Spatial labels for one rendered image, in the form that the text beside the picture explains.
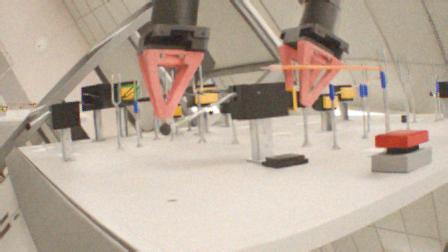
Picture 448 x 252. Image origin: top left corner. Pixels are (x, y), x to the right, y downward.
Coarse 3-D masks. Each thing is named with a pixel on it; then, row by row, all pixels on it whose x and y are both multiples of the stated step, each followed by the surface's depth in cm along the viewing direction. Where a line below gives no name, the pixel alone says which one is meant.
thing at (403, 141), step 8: (376, 136) 43; (384, 136) 42; (392, 136) 41; (400, 136) 40; (408, 136) 39; (416, 136) 40; (424, 136) 41; (376, 144) 43; (384, 144) 42; (392, 144) 41; (400, 144) 40; (408, 144) 39; (416, 144) 40; (392, 152) 42; (400, 152) 41; (408, 152) 41
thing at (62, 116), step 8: (56, 104) 75; (64, 104) 76; (72, 104) 77; (48, 112) 76; (56, 112) 75; (64, 112) 76; (72, 112) 77; (56, 120) 75; (64, 120) 76; (72, 120) 77; (80, 120) 78; (56, 128) 75; (64, 128) 77; (64, 136) 78; (64, 144) 78; (64, 152) 77; (72, 152) 78; (64, 160) 77; (72, 160) 77
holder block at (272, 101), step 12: (252, 84) 60; (264, 84) 60; (276, 84) 61; (240, 96) 60; (252, 96) 60; (264, 96) 60; (276, 96) 61; (240, 108) 60; (252, 108) 60; (264, 108) 60; (276, 108) 61; (240, 120) 61
